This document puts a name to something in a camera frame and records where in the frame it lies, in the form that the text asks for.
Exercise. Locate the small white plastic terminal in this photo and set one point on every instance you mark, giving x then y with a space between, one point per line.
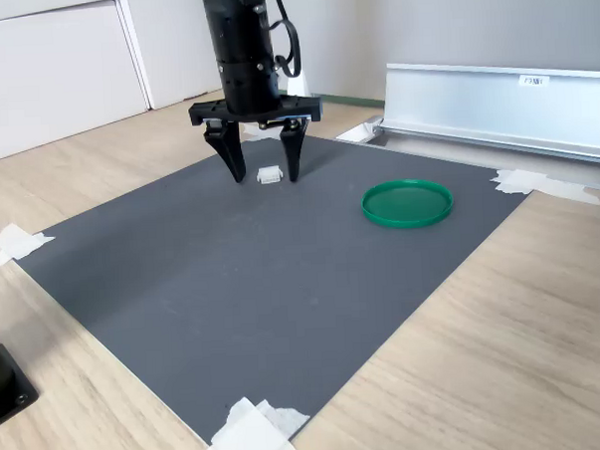
269 176

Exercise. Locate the round green lid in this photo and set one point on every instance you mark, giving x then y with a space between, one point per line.
407 203

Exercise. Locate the dark grey mat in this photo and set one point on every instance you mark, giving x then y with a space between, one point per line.
233 288

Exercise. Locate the grey desk partition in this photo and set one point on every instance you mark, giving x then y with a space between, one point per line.
420 20

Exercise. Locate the white cabinet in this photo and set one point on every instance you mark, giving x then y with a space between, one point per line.
49 71

